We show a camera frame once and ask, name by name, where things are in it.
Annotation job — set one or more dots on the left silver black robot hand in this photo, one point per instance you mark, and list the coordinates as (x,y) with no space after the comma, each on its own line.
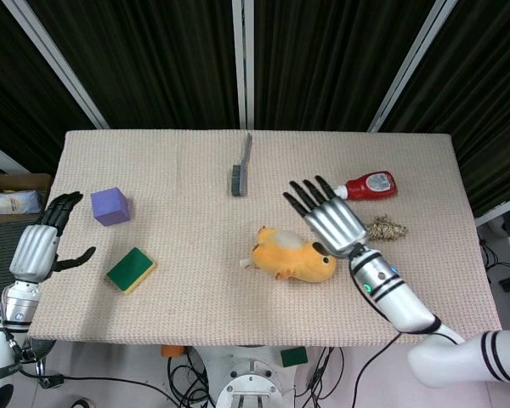
(34,251)

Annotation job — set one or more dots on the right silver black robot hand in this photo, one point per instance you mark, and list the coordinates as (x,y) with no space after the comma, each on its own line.
(333,223)

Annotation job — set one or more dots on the yellow plush toy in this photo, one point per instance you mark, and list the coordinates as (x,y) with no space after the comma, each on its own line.
(293,257)

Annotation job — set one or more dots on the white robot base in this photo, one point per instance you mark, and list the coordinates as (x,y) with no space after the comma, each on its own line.
(251,380)

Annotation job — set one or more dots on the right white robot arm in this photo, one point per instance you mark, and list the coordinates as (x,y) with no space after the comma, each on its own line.
(412,306)

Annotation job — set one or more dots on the woven straw toy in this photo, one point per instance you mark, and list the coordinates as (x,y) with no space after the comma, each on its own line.
(387,229)

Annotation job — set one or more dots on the red ketchup bottle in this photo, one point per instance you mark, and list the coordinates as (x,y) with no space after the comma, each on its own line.
(372,185)

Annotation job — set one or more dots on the white plastic package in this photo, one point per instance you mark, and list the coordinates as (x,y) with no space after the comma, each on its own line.
(10,202)

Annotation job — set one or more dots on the cardboard box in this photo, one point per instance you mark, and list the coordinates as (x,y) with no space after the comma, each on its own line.
(13,183)

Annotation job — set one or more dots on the purple foam cube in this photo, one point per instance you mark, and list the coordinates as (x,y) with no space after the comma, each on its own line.
(110,206)

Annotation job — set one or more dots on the green yellow sponge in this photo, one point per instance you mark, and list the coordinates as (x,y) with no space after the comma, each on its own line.
(129,270)

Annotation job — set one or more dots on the grey brush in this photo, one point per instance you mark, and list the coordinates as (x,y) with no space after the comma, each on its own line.
(240,174)

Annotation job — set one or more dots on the beige woven table cloth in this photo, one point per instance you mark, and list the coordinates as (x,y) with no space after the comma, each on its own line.
(187,276)

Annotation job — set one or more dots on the orange object under table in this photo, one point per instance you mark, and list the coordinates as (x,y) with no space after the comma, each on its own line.
(172,351)

